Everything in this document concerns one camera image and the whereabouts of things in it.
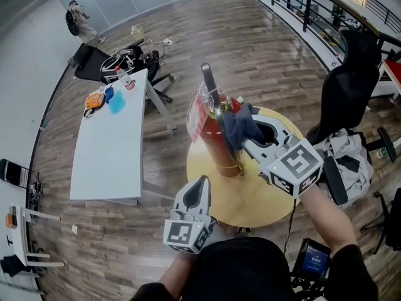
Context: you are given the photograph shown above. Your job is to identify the person's grey trousers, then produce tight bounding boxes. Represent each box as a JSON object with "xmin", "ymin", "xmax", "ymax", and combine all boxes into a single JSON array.
[{"xmin": 206, "ymin": 218, "xmax": 228, "ymax": 247}]

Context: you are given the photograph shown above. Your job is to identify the person's black shirt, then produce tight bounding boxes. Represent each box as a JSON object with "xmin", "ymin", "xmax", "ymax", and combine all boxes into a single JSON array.
[{"xmin": 131, "ymin": 236, "xmax": 380, "ymax": 301}]

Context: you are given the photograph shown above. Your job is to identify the black cable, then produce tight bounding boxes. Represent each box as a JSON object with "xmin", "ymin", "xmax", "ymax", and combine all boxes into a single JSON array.
[{"xmin": 283, "ymin": 198, "xmax": 298, "ymax": 253}]

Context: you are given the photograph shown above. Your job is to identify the small beige basket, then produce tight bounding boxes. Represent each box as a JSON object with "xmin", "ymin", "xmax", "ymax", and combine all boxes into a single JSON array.
[{"xmin": 130, "ymin": 24, "xmax": 145, "ymax": 42}]

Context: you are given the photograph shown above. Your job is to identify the dark blue cloth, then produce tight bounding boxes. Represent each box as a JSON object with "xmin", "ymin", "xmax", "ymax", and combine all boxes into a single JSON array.
[{"xmin": 222, "ymin": 102, "xmax": 266, "ymax": 152}]

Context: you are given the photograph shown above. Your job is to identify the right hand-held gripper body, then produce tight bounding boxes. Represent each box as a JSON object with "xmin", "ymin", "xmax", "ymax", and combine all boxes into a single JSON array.
[{"xmin": 258, "ymin": 133, "xmax": 324, "ymax": 198}]

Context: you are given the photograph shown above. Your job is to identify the grey clothing pile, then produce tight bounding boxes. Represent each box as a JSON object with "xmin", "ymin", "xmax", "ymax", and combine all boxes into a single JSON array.
[{"xmin": 315, "ymin": 129, "xmax": 373, "ymax": 200}]

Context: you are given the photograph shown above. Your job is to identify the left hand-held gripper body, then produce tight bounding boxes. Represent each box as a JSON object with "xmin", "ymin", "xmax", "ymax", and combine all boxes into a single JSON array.
[{"xmin": 162, "ymin": 210, "xmax": 220, "ymax": 255}]

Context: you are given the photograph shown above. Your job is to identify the black mesh office chair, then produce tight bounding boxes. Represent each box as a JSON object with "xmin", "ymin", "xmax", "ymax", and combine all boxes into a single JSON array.
[{"xmin": 305, "ymin": 29, "xmax": 397, "ymax": 206}]

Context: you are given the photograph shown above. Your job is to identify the red top white table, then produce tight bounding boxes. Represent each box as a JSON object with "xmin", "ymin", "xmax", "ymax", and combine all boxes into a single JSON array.
[{"xmin": 374, "ymin": 58, "xmax": 401, "ymax": 100}]

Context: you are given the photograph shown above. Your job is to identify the person's left forearm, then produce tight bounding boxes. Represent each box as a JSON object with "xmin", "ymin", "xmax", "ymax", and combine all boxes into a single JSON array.
[{"xmin": 158, "ymin": 251, "xmax": 201, "ymax": 296}]

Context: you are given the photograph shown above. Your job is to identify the black chest-mounted screen device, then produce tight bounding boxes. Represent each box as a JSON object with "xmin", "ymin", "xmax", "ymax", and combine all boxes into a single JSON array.
[{"xmin": 291, "ymin": 238, "xmax": 332, "ymax": 294}]

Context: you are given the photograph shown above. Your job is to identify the person's right forearm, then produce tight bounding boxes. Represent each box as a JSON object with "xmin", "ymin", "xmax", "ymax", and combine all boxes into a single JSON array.
[{"xmin": 297, "ymin": 183, "xmax": 360, "ymax": 256}]

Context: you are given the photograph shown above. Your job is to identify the round yellow wooden table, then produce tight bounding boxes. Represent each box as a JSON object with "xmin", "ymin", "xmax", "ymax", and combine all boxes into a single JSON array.
[{"xmin": 186, "ymin": 107, "xmax": 306, "ymax": 228}]

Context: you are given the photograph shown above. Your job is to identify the light blue cloth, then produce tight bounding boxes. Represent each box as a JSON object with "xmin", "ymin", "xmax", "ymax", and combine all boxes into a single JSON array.
[{"xmin": 108, "ymin": 90, "xmax": 127, "ymax": 115}]

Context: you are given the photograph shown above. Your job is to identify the red label water bottle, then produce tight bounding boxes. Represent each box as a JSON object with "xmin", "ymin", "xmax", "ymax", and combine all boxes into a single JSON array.
[{"xmin": 114, "ymin": 65, "xmax": 136, "ymax": 91}]

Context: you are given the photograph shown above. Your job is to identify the tangle of cables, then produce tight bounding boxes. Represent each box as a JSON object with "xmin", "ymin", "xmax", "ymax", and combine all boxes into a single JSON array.
[{"xmin": 28, "ymin": 180, "xmax": 44, "ymax": 200}]

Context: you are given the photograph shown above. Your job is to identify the black garment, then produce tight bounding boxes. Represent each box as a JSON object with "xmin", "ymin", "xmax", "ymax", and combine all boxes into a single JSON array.
[{"xmin": 0, "ymin": 255, "xmax": 32, "ymax": 278}]

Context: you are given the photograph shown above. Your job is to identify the white desk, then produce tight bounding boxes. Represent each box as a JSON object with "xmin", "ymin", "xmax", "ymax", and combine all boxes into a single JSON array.
[{"xmin": 69, "ymin": 68, "xmax": 179, "ymax": 206}]

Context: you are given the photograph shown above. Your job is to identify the red fire extinguisher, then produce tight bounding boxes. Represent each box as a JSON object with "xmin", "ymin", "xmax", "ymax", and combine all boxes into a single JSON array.
[{"xmin": 186, "ymin": 63, "xmax": 253, "ymax": 178}]

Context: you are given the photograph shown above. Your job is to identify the black metal railing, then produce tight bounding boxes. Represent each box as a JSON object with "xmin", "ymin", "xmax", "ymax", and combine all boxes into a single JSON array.
[{"xmin": 239, "ymin": 0, "xmax": 401, "ymax": 48}]

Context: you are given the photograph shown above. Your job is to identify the orange pouch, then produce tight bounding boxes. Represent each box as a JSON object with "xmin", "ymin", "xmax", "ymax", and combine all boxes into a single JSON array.
[{"xmin": 83, "ymin": 92, "xmax": 106, "ymax": 118}]

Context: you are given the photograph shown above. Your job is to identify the black white backpack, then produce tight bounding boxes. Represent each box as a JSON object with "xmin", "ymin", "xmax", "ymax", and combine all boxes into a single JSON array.
[{"xmin": 100, "ymin": 48, "xmax": 137, "ymax": 84}]

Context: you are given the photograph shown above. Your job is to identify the small white table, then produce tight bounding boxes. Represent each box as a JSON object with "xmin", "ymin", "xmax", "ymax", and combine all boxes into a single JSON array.
[{"xmin": 6, "ymin": 204, "xmax": 65, "ymax": 268}]

